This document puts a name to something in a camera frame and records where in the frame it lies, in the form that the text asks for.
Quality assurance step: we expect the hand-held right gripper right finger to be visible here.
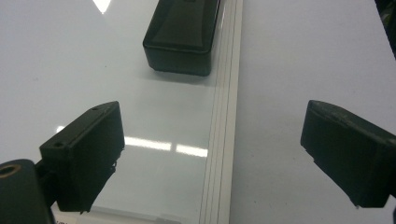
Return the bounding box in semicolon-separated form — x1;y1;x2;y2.
300;99;396;209

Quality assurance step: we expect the white whiteboard with metal frame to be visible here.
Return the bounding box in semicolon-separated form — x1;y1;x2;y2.
0;0;245;224

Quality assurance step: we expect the black whiteboard eraser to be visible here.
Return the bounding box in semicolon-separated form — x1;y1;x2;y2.
142;0;221;77

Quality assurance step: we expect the black metal stand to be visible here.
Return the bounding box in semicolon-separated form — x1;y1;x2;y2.
375;0;396;59

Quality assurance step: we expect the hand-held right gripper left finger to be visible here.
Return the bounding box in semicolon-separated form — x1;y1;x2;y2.
38;100;126;214

